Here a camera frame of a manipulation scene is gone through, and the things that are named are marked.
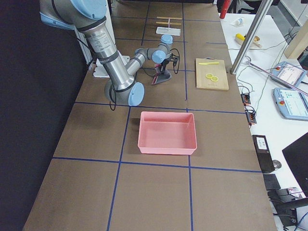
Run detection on teach pendant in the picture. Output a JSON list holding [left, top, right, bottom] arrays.
[[273, 88, 308, 121], [270, 61, 307, 87]]

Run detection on grey wiping cloth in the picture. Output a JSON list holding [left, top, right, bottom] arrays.
[[151, 64, 172, 85]]

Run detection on black power box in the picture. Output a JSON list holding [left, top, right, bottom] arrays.
[[252, 135, 275, 174]]

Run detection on lemon slice near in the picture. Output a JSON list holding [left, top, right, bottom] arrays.
[[211, 76, 218, 82]]

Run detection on white bottle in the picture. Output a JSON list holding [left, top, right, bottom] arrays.
[[231, 18, 244, 27]]

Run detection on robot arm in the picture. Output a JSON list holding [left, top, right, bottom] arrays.
[[39, 0, 180, 106]]

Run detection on lemon slice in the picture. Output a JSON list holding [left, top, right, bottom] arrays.
[[211, 76, 218, 82], [205, 73, 213, 79]]

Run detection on wooden cutting board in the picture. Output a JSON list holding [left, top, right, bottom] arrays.
[[195, 58, 229, 90]]

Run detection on teach pendant near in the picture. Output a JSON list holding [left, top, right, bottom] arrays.
[[273, 88, 308, 121]]

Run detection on wooden rack rod lower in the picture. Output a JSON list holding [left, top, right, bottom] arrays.
[[155, 21, 181, 26]]

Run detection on white rack tray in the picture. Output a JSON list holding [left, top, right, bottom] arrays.
[[156, 27, 181, 36]]

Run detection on wooden rack rod upper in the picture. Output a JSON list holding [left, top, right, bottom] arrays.
[[156, 16, 182, 20]]

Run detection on teach pendant far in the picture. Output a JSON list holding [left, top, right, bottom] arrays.
[[270, 61, 307, 87]]

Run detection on black monitor corner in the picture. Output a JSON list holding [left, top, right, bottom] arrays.
[[282, 137, 308, 195]]

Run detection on pink plastic bin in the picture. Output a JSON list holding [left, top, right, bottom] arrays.
[[138, 111, 197, 155]]

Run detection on aluminium frame post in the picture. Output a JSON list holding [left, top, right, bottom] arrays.
[[230, 0, 273, 75]]

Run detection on wooden rack rod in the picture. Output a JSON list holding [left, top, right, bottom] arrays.
[[156, 16, 182, 20], [155, 21, 181, 26]]

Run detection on yellow plastic knife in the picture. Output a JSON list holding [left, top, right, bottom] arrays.
[[198, 62, 219, 65]]

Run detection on orange connector block far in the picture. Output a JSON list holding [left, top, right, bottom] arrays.
[[241, 92, 251, 105]]

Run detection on orange connector block near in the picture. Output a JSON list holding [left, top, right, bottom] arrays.
[[244, 106, 257, 126]]

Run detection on lemon slice far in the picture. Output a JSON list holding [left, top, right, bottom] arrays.
[[205, 73, 213, 79]]

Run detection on red fire extinguisher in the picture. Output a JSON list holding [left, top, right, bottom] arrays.
[[219, 0, 231, 19]]

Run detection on orange connector block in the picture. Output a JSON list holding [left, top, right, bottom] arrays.
[[241, 92, 251, 105], [244, 106, 257, 126]]

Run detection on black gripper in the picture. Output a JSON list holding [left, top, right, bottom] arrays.
[[160, 53, 180, 72]]

